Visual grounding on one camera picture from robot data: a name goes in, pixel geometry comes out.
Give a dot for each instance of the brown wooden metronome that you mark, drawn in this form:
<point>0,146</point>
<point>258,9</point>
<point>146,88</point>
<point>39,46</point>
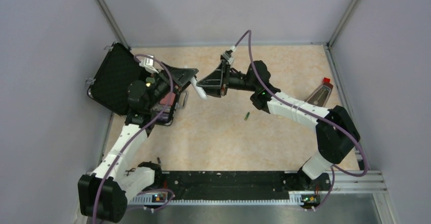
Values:
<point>320,96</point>

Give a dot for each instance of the black poker chip case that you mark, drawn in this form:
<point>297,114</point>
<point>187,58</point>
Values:
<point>120,86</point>

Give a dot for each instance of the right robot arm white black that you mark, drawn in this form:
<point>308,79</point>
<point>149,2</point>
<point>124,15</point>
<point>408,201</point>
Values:
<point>334,128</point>

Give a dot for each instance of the white remote control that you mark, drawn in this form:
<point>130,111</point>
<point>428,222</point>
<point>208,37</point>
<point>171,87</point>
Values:
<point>199,90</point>

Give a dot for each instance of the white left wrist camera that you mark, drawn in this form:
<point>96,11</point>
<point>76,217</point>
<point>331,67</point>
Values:
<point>148,64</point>

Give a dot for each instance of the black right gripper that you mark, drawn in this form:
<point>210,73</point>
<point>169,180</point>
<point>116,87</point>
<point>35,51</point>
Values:
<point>215,85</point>

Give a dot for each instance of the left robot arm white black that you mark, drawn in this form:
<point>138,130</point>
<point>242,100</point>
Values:
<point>105,193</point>

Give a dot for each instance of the green AA battery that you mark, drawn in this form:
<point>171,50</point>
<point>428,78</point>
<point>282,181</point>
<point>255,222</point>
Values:
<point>247,116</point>

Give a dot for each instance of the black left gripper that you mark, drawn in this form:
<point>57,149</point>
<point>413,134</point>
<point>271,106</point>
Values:
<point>181,76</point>

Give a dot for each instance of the red card deck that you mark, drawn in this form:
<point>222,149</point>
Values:
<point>168,100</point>

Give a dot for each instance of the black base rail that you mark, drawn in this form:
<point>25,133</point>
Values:
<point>238,185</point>

